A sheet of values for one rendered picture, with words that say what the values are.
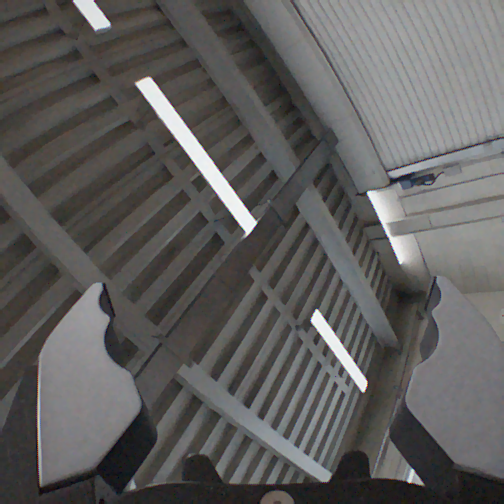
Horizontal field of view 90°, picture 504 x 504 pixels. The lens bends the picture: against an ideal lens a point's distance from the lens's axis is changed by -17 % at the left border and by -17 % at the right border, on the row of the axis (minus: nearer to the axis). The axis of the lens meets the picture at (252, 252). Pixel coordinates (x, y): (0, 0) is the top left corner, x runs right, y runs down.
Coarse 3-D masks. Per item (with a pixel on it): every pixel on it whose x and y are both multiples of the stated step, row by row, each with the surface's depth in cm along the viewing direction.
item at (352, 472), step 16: (192, 464) 5; (208, 464) 5; (352, 464) 5; (368, 464) 5; (192, 480) 5; (208, 480) 5; (336, 480) 5; (352, 480) 4; (368, 480) 4; (384, 480) 4; (400, 480) 4; (128, 496) 4; (144, 496) 4; (160, 496) 4; (176, 496) 4; (192, 496) 4; (208, 496) 4; (224, 496) 4; (240, 496) 4; (256, 496) 4; (272, 496) 4; (288, 496) 4; (304, 496) 4; (320, 496) 4; (336, 496) 4; (352, 496) 4; (368, 496) 4; (384, 496) 4; (400, 496) 4; (416, 496) 4; (432, 496) 4
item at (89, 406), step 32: (96, 288) 11; (64, 320) 9; (96, 320) 9; (64, 352) 8; (96, 352) 8; (64, 384) 7; (96, 384) 7; (128, 384) 7; (64, 416) 6; (96, 416) 6; (128, 416) 6; (64, 448) 5; (96, 448) 5; (128, 448) 6; (64, 480) 5; (128, 480) 6
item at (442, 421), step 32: (448, 288) 10; (448, 320) 8; (480, 320) 8; (448, 352) 7; (480, 352) 7; (416, 384) 6; (448, 384) 6; (480, 384) 6; (416, 416) 6; (448, 416) 6; (480, 416) 5; (416, 448) 6; (448, 448) 5; (480, 448) 5; (416, 480) 6
